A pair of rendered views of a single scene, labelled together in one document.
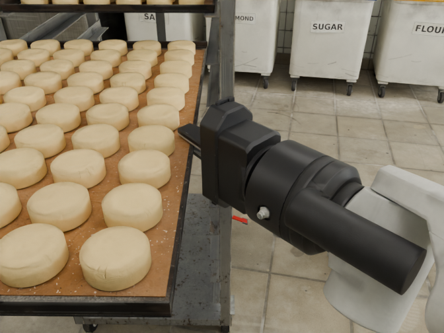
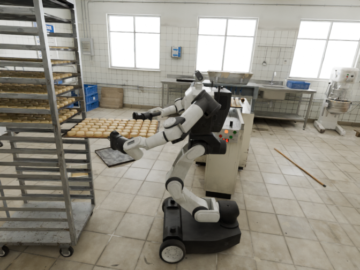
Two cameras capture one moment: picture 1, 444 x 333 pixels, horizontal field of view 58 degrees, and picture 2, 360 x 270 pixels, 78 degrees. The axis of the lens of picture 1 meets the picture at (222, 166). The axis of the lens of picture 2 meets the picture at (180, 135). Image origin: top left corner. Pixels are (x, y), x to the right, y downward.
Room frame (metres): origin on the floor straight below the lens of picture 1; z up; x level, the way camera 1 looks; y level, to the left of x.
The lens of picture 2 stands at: (0.11, 1.78, 1.51)
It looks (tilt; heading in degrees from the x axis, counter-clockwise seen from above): 20 degrees down; 266
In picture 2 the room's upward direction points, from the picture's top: 3 degrees clockwise
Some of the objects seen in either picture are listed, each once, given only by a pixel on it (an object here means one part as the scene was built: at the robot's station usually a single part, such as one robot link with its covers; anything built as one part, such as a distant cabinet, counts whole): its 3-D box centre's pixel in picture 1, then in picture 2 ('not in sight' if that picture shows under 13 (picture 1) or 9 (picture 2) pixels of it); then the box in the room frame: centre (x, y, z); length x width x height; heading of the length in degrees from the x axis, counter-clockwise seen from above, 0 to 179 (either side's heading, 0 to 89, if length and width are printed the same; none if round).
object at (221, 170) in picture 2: not in sight; (222, 150); (-0.55, -0.63, 0.45); 0.70 x 0.34 x 0.90; 77
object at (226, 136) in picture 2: not in sight; (225, 135); (-0.47, -0.28, 0.77); 0.24 x 0.04 x 0.14; 167
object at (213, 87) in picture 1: (216, 53); (46, 130); (1.09, 0.02, 0.87); 0.64 x 0.03 x 0.03; 179
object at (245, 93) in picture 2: not in sight; (226, 96); (-0.66, -1.13, 1.01); 0.72 x 0.33 x 0.34; 167
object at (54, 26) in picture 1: (66, 18); (11, 137); (1.09, 0.41, 0.96); 0.64 x 0.03 x 0.03; 179
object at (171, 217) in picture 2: not in sight; (201, 217); (-0.20, 0.23, 0.19); 0.64 x 0.52 x 0.33; 179
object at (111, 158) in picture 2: not in sight; (114, 155); (0.89, -1.34, 0.01); 0.60 x 0.40 x 0.03; 124
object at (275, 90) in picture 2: not in sight; (232, 95); (-1.45, -3.54, 0.61); 3.40 x 0.70 x 1.22; 168
